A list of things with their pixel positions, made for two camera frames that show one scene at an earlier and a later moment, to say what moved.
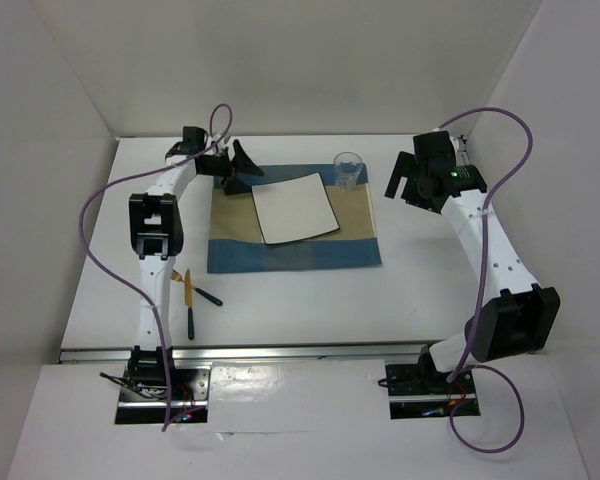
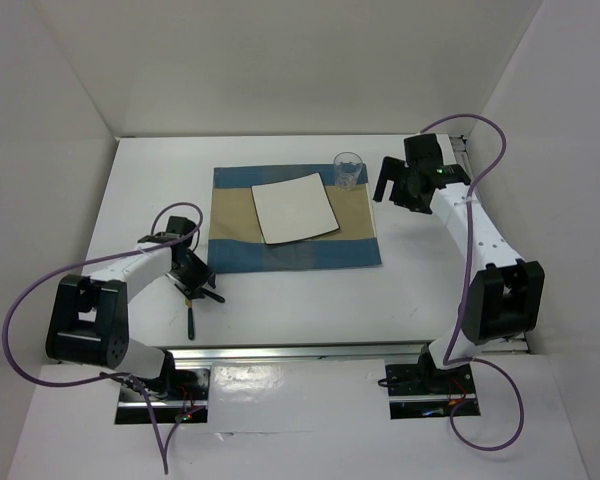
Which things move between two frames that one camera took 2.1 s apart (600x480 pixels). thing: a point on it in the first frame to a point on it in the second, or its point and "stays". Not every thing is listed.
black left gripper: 242,163 to 202,274
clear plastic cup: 347,167 stays
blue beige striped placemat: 236,242 stays
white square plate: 293,208 stays
